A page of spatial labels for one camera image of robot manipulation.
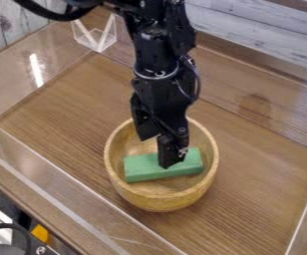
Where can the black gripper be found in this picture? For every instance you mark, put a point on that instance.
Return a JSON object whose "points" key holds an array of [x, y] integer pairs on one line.
{"points": [[160, 102]]}

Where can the green rectangular block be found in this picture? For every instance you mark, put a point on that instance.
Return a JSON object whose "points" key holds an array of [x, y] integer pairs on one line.
{"points": [[143, 168]]}

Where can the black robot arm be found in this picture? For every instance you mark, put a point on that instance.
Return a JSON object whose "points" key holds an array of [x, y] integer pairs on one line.
{"points": [[159, 27]]}

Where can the brown wooden bowl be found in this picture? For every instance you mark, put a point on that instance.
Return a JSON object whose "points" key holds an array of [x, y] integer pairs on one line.
{"points": [[167, 194]]}

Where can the clear acrylic tray wall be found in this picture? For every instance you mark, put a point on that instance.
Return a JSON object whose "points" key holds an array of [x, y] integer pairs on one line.
{"points": [[89, 223]]}

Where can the clear acrylic corner bracket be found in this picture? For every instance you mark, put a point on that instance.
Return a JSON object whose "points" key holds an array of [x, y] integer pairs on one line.
{"points": [[99, 40]]}

